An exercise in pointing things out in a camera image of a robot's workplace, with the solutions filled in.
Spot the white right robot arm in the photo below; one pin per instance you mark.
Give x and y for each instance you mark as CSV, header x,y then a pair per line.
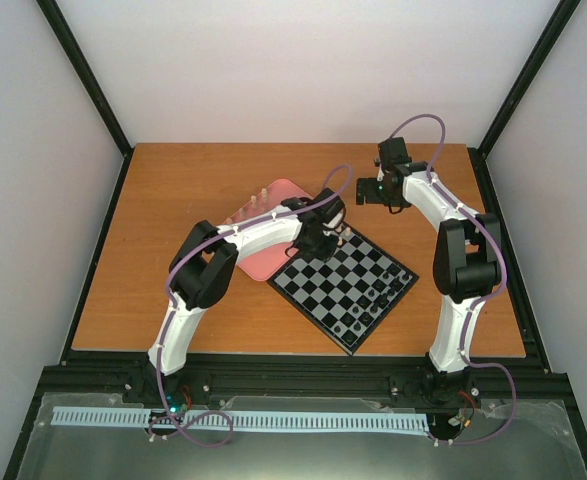
x,y
468,266

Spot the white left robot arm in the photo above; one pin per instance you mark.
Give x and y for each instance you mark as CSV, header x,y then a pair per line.
x,y
200,273

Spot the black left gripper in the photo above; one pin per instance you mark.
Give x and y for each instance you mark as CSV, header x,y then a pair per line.
x,y
325,255

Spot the black white chess board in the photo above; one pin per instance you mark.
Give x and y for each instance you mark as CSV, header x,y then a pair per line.
x,y
327,293

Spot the pink plastic tray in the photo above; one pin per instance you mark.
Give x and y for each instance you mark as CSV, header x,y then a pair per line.
x,y
262,265

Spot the light blue cable duct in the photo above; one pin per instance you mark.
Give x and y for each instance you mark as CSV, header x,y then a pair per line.
x,y
246,421

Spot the black aluminium frame base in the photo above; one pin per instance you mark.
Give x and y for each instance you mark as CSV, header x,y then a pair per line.
x,y
214,377

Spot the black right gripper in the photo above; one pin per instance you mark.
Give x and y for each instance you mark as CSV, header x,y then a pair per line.
x,y
371,197

